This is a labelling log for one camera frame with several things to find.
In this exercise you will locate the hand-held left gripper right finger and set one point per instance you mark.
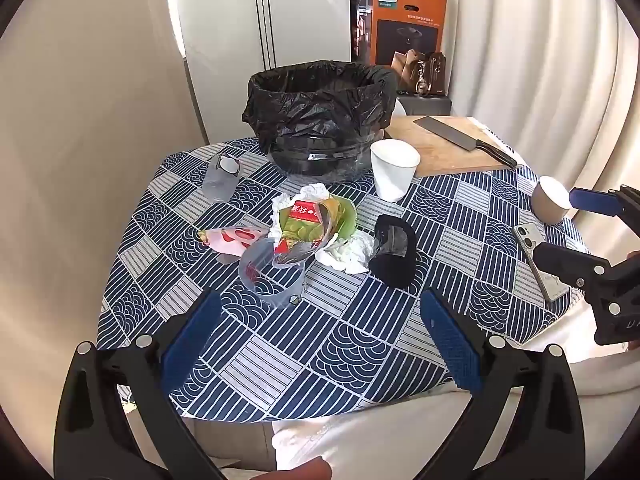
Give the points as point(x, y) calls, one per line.
point(450, 345)

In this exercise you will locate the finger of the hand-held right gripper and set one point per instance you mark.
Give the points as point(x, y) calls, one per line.
point(565, 262)
point(595, 201)

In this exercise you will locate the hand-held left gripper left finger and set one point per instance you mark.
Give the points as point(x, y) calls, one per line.
point(192, 340)

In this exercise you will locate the black wrapper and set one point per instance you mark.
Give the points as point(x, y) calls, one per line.
point(395, 260)

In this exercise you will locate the clear plastic cup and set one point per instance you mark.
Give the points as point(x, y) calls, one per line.
point(218, 182)
point(280, 285)

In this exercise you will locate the pink snack wrapper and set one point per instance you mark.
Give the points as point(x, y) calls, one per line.
point(230, 240)

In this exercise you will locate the white tissue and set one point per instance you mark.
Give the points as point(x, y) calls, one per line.
point(315, 191)
point(347, 255)

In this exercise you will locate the red green snack packet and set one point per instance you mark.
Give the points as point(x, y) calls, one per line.
point(297, 225)

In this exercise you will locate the green paper cup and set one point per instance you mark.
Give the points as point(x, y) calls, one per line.
point(345, 220)

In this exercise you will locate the white paper cup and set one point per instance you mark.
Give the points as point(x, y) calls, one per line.
point(392, 172)

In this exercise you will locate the clear plastic trash bin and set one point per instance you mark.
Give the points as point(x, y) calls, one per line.
point(320, 164)

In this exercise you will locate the bin with black bag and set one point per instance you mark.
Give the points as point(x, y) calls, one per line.
point(320, 102)

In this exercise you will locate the silver smartphone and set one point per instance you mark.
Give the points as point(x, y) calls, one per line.
point(542, 280)

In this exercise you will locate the brown paper cup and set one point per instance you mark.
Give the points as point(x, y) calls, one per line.
point(547, 205)

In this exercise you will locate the blue patterned tablecloth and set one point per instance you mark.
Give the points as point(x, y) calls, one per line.
point(350, 340)

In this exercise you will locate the white cloth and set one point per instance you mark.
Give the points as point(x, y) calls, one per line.
point(400, 440)

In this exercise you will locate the white curtain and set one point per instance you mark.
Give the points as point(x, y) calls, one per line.
point(540, 60)

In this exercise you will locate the steel cleaver knife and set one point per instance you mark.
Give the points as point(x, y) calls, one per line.
point(447, 132)

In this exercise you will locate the wooden cutting board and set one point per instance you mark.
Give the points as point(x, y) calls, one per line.
point(430, 152)

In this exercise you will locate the dark low cabinet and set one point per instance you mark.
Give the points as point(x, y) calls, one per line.
point(425, 105)

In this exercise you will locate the orange cardboard box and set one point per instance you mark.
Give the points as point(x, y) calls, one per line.
point(400, 25)

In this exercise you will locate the white wardrobe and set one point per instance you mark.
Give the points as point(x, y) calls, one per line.
point(300, 20)

